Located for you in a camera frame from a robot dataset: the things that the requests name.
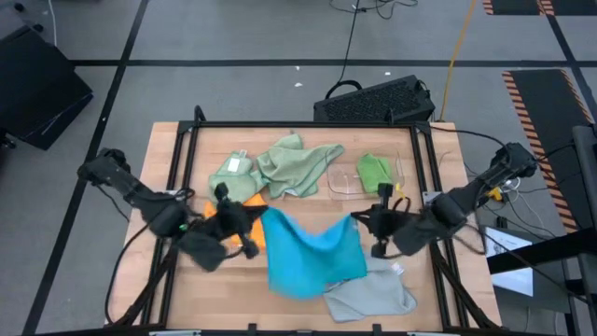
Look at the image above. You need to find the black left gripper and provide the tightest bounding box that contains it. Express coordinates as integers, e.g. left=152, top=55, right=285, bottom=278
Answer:
left=200, top=182, right=271, bottom=260

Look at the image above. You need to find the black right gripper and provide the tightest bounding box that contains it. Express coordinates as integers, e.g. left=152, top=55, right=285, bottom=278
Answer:
left=350, top=183, right=421, bottom=259

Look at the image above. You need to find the orange microfiber towel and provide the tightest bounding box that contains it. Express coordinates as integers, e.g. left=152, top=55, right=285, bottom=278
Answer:
left=203, top=193, right=268, bottom=249

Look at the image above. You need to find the bright green microfiber towel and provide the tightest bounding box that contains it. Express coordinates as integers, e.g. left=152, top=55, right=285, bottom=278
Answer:
left=356, top=152, right=395, bottom=195

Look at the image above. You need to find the blue microfiber towel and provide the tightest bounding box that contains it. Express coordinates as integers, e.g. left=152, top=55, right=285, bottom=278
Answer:
left=259, top=206, right=368, bottom=301

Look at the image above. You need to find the grey microfiber towel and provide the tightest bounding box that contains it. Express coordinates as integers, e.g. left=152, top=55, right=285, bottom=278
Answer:
left=323, top=259, right=418, bottom=323

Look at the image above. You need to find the pale green towel, white tag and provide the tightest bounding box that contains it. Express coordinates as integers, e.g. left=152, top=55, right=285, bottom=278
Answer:
left=207, top=149, right=270, bottom=204

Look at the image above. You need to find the clear plastic bin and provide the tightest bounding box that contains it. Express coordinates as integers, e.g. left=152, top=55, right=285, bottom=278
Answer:
left=326, top=148, right=406, bottom=202

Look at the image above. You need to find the pale green towel, green hem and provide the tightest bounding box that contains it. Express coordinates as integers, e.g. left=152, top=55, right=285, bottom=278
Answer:
left=256, top=133, right=346, bottom=199

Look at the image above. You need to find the black perforated computer case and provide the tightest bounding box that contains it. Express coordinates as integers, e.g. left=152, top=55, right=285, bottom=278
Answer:
left=312, top=74, right=437, bottom=123

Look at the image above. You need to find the black equipment stand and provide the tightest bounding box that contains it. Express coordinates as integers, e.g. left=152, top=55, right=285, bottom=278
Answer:
left=487, top=124, right=597, bottom=336

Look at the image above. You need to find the black hazard-striped floor mat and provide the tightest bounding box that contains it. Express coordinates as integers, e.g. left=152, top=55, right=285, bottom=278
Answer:
left=501, top=68, right=597, bottom=234
left=482, top=0, right=597, bottom=16

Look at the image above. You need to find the large black equipment case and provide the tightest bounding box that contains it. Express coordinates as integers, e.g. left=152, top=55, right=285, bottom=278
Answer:
left=0, top=25, right=94, bottom=151

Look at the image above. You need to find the black aluminium table frame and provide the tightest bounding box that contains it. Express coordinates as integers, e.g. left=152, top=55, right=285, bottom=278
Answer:
left=104, top=105, right=504, bottom=336

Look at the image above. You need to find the thin black cable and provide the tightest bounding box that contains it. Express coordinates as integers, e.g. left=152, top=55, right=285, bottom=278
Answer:
left=428, top=124, right=507, bottom=149

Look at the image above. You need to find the thick black cable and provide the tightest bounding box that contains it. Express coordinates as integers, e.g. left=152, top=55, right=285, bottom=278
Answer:
left=104, top=223, right=155, bottom=324

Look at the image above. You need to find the yellow hanging cable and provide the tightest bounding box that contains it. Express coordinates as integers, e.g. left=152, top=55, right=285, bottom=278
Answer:
left=437, top=0, right=478, bottom=121

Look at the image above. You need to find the black hanging cable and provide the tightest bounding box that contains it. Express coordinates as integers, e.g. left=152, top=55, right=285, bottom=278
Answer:
left=325, top=0, right=363, bottom=99

